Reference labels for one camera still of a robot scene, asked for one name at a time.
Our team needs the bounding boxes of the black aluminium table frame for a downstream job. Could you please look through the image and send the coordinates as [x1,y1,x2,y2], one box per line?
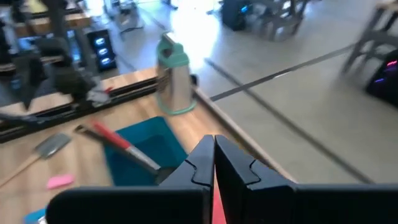
[0,0,159,144]

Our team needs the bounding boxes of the black box blue light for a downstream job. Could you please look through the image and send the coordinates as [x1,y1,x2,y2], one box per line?
[221,0,249,32]

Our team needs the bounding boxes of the pink spatula clear handle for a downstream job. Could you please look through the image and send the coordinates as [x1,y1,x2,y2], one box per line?
[46,173,76,190]

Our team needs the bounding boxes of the black computer pink lights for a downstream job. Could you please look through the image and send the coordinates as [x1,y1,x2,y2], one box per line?
[365,49,398,108]

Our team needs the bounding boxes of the blue spatula clear handle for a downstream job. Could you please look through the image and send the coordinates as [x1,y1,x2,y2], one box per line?
[23,207,47,224]

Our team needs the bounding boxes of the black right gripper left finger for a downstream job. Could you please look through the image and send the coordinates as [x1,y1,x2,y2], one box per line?
[46,135,215,224]

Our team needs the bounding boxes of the grey spatula wooden handle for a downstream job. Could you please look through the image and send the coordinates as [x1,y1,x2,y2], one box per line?
[0,132,73,189]

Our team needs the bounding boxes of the black computer blue lights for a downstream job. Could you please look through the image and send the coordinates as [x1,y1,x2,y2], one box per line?
[86,29,118,73]

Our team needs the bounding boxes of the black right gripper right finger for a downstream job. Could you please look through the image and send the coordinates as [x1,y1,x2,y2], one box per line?
[215,136,398,224]

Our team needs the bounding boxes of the red-handled metal kitchen tool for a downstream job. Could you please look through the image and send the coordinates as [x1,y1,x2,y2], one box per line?
[73,119,162,175]

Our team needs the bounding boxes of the grey table legs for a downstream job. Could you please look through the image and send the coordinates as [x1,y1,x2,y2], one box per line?
[340,0,398,75]

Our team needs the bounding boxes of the metal box grater teal handle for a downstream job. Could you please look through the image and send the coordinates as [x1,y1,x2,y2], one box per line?
[155,32,199,116]

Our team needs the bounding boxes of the teal plastic bin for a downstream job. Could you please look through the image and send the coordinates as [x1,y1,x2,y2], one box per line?
[103,116,190,187]

